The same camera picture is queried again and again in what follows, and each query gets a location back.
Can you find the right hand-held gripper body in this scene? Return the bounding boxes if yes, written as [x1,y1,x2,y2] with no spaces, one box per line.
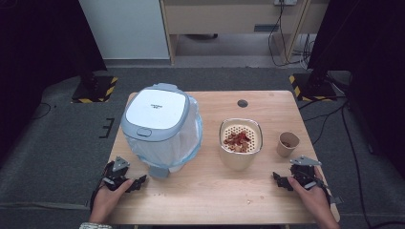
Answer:
[288,155,326,190]

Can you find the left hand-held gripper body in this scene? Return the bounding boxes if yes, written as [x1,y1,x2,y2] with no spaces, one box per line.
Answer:
[102,156,131,192]

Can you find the brown paper cup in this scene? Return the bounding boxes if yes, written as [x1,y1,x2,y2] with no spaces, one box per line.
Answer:
[276,131,301,158]

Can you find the cream strainer bowl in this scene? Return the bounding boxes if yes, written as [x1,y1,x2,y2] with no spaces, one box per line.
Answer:
[218,117,264,172]

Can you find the person's left hand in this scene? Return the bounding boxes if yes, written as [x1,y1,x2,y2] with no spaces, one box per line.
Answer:
[89,179,135,223]

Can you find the person's right hand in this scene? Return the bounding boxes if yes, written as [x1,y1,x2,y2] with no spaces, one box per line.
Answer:
[287,166,340,229]

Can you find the small date crumbs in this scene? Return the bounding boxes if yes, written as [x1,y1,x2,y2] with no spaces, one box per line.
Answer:
[244,195,266,205]

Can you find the person's light knit sleeve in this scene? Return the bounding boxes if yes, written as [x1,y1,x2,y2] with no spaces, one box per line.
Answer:
[78,221,113,229]

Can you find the pile of sliced red dates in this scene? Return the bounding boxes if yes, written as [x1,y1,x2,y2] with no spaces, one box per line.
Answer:
[223,130,252,154]

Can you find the white and blue trash can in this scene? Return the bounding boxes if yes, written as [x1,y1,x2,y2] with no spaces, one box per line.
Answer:
[119,82,203,179]

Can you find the yellow-black striped stand base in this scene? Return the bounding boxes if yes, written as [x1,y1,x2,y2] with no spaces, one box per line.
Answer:
[71,75,118,104]
[288,73,338,102]

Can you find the black curtain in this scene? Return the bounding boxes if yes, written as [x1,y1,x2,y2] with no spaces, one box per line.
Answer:
[307,0,405,179]
[0,0,108,160]

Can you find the light wooden desk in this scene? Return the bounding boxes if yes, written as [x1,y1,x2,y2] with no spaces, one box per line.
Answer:
[159,0,313,65]

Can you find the black floor cable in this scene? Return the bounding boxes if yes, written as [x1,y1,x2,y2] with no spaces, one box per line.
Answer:
[299,94,405,229]

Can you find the black hanging cable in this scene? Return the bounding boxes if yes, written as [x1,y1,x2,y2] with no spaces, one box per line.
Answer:
[267,0,308,68]

